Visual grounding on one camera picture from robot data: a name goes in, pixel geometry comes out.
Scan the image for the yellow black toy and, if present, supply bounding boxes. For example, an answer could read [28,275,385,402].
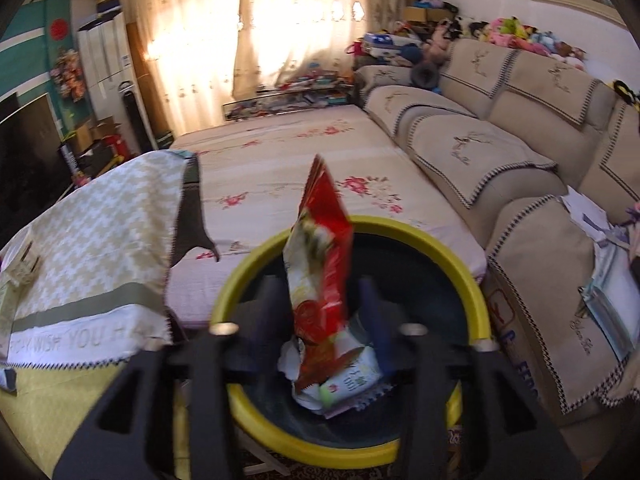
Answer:
[612,79,640,136]

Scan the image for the blue white printed bag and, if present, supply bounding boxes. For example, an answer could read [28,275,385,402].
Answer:
[362,32,423,61]

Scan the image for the yellow round bin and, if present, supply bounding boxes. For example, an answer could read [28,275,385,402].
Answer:
[209,215,493,467]

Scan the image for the red round wall decoration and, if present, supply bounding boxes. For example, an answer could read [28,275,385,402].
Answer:
[45,17,71,42]

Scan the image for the colourful hanging ornament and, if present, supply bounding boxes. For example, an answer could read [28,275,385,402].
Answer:
[52,47,88,103]

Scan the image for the stack of papers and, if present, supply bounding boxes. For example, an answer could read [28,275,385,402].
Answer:
[560,185,640,361]

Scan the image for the printed cardboard box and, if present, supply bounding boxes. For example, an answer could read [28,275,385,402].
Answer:
[480,272,543,411]

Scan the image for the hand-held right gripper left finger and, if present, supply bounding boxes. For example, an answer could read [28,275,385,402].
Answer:
[52,275,291,480]

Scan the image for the beige patterned tablecloth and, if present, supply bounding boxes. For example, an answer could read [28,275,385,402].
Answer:
[0,151,221,376]

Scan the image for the cluttered glass table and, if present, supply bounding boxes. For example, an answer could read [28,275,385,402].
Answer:
[220,72,361,121]

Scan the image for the floral sheet bed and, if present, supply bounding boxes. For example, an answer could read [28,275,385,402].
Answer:
[165,105,488,331]

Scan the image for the dark grey cushion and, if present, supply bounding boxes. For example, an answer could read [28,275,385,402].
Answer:
[410,57,441,91]

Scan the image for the cream curtains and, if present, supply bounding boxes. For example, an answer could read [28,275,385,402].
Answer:
[120,0,406,136]

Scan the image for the black television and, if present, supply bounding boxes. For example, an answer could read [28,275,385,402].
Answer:
[0,92,71,248]

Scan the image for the red plastic toy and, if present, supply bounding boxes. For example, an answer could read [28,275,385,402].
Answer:
[100,132,128,161]

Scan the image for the pile of plush toys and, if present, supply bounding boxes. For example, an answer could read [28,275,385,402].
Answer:
[380,12,588,68]

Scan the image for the black tower fan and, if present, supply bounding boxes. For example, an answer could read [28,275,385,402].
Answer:
[117,80,158,153]

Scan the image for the red snack packet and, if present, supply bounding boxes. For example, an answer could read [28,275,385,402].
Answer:
[282,155,356,396]

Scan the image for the white cabinet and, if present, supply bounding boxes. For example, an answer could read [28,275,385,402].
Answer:
[75,10,138,126]

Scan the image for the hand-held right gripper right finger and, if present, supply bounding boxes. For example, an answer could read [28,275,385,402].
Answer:
[357,276,583,480]

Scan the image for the white wrapper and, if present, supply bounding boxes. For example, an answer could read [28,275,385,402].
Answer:
[277,340,326,413]

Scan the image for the beige sofa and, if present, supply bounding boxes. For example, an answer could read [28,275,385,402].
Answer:
[355,37,640,428]

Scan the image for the white green snack packet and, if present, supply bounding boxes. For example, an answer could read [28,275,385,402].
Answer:
[320,345,386,408]

